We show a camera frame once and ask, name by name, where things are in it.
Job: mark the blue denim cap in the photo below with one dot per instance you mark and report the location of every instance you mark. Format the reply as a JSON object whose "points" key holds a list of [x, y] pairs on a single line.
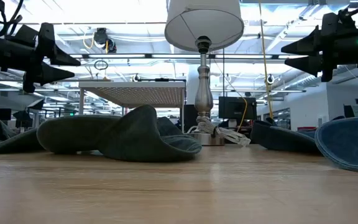
{"points": [[278, 138], [350, 143], [166, 126]]}

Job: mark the red box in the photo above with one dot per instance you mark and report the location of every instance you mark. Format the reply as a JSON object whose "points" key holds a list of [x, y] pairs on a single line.
{"points": [[307, 128]]}

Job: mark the dark green denim cap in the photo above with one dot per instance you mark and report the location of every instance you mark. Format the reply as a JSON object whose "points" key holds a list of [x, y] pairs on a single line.
{"points": [[135, 140]]}

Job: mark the white perforated metal shelf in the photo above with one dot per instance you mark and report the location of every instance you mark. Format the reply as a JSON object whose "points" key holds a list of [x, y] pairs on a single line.
{"points": [[135, 93]]}

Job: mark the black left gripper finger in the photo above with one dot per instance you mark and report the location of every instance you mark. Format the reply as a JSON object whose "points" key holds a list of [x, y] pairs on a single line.
{"points": [[51, 74], [57, 56]]}

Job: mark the black upright panel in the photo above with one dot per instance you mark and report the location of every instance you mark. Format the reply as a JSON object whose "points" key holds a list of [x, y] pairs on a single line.
{"points": [[348, 111]]}

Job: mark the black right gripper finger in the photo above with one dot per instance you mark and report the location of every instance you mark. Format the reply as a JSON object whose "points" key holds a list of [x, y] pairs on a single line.
{"points": [[306, 46], [306, 65]]}

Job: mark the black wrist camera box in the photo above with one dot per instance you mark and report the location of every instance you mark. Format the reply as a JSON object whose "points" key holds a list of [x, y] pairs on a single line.
{"points": [[22, 35], [340, 23]]}

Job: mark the black studio lamp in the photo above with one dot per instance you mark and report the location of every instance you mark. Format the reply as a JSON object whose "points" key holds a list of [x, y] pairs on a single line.
{"points": [[22, 118]]}

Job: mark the silver lamp with white shade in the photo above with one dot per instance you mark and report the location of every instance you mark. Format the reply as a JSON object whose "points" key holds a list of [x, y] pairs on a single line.
{"points": [[203, 93]]}

